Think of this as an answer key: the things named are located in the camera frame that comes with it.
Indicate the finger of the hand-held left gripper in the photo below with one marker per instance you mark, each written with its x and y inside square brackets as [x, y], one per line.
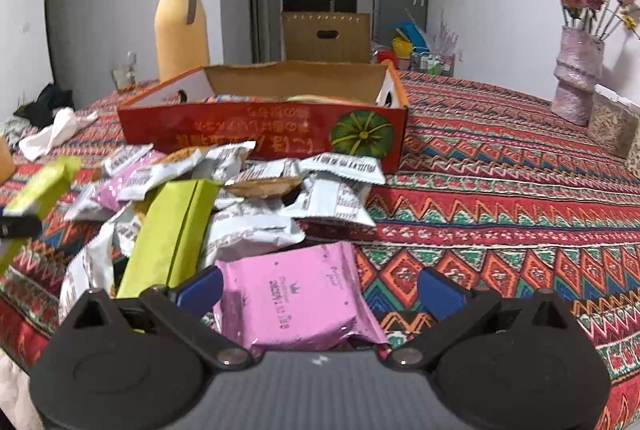
[20, 226]

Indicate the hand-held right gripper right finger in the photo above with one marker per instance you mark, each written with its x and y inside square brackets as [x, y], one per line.
[440, 294]

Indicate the pile of white packets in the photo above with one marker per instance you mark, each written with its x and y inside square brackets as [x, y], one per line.
[320, 202]

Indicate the large pink snack packet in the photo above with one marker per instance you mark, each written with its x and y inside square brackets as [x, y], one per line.
[295, 295]

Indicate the small pink snack packet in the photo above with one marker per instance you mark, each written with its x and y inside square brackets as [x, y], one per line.
[111, 192]

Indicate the crumpled white tissue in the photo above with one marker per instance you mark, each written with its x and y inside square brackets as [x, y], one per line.
[55, 130]

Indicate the red cardboard box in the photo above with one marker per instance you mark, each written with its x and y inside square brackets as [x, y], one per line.
[280, 130]

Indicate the pink textured vase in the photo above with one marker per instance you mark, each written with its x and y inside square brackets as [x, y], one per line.
[575, 75]

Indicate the textured storage container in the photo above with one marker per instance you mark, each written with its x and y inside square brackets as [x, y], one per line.
[612, 125]

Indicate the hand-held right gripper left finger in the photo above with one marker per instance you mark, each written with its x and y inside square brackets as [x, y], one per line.
[202, 290]

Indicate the light green snack packet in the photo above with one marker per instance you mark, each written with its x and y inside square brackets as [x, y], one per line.
[42, 182]

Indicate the blue plastic container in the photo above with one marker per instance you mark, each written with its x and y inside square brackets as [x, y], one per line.
[407, 35]

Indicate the yellow thermos jug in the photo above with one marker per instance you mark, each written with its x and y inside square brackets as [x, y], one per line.
[180, 35]

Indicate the glass cup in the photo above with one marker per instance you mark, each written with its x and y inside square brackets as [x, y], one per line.
[125, 75]

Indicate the pale purple dried grass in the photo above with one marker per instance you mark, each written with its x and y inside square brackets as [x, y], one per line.
[444, 35]

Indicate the patterned red tablecloth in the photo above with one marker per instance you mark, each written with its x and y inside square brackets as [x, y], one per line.
[500, 220]

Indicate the orange cup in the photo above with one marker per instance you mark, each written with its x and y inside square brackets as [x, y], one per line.
[5, 160]

